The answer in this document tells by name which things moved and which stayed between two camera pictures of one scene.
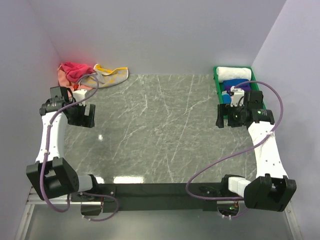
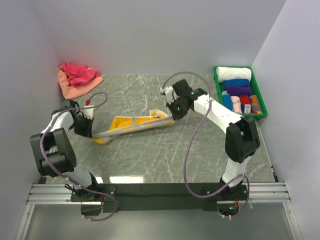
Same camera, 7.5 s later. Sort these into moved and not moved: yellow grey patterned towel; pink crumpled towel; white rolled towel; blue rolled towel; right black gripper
Moved: right black gripper; yellow grey patterned towel
Not moved: blue rolled towel; pink crumpled towel; white rolled towel
